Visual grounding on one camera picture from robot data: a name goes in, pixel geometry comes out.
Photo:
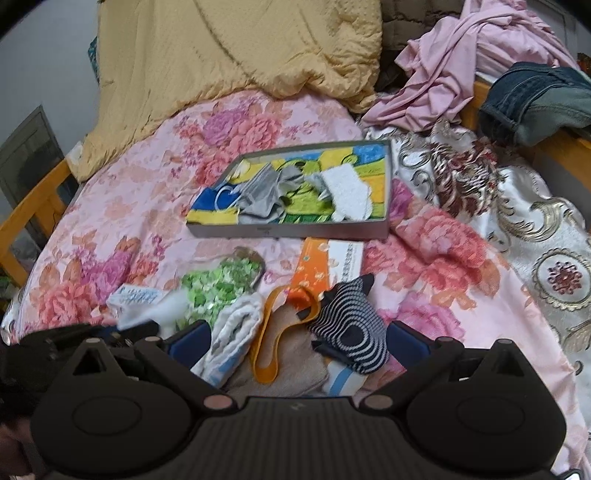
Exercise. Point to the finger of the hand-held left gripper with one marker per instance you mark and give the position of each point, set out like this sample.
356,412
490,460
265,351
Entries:
138,331

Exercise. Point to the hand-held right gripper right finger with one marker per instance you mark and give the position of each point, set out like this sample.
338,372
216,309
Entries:
407,342

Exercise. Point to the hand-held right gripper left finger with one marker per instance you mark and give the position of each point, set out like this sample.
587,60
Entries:
189,341

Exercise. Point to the white packet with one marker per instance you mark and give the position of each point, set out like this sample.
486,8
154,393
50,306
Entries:
134,295

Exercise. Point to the white cloth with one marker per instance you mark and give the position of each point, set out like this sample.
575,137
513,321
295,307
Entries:
171,309

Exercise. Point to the colourful striped sock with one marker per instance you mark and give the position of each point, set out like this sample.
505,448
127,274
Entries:
341,381

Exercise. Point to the grey box with painted bottom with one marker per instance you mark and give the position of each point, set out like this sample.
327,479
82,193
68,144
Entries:
323,228

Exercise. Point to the grey sock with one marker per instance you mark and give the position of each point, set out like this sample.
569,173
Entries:
258,191

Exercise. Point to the person's left hand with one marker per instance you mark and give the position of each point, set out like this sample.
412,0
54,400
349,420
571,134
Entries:
11,447

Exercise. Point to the white blue-striped fluffy sock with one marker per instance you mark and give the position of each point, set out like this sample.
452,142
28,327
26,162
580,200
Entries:
231,332

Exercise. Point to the black white striped sock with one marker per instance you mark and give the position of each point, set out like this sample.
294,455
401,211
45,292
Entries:
351,332

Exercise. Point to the green white sock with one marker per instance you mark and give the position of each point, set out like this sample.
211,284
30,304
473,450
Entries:
217,286

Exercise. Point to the orange packet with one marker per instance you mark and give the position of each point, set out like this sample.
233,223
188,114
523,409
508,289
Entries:
314,267

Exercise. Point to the pink floral bedsheet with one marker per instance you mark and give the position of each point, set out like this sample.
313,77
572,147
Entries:
138,194

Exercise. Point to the white gold ornate blanket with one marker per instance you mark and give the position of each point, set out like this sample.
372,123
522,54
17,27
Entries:
531,217

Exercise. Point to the pink garment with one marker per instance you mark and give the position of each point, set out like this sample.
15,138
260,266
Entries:
438,83

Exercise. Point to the blue jeans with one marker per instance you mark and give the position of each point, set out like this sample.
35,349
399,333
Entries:
521,97

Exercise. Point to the teal patterned cloth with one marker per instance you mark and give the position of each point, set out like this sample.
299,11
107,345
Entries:
93,57

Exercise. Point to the yellow quilt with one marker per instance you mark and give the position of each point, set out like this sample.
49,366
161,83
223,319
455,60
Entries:
221,60

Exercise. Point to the brown quilted blanket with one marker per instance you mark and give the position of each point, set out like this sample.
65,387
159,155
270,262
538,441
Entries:
406,23

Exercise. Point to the grey framed wall panel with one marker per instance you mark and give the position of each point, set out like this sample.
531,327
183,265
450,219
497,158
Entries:
27,152

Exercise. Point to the red patterned wall hanging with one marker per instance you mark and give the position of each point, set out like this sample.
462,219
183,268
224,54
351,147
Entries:
585,64

